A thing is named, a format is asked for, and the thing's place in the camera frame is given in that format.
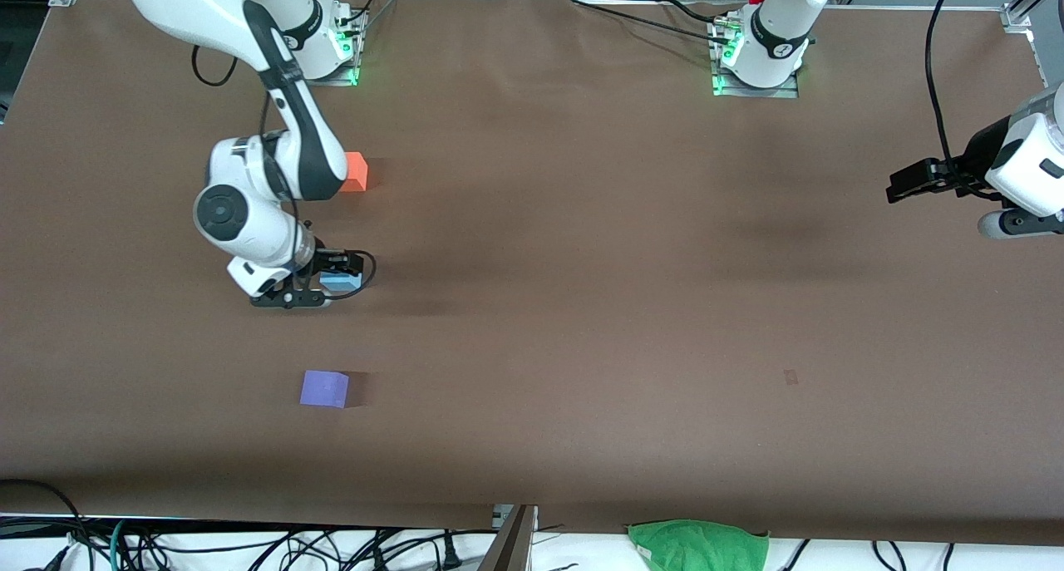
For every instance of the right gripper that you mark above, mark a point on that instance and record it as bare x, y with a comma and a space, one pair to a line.
327, 264

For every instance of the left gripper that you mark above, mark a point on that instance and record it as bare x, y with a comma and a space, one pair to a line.
979, 160

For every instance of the blue block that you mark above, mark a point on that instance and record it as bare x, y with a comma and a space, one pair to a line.
341, 282

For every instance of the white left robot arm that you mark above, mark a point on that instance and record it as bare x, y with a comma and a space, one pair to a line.
781, 22

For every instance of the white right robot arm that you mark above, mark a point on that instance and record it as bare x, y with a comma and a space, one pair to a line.
208, 6

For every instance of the orange block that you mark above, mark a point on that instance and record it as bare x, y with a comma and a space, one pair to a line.
357, 172

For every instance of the purple block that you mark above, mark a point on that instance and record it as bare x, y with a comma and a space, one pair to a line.
322, 388

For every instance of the brown table cover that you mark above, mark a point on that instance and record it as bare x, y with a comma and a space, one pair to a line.
532, 347

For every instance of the grey metal bar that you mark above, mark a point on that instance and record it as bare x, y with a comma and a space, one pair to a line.
511, 548

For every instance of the green cloth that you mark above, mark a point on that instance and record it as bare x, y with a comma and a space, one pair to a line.
698, 550

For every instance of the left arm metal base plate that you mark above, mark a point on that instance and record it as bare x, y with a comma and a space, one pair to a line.
752, 92

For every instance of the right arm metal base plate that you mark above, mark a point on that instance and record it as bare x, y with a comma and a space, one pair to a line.
341, 76

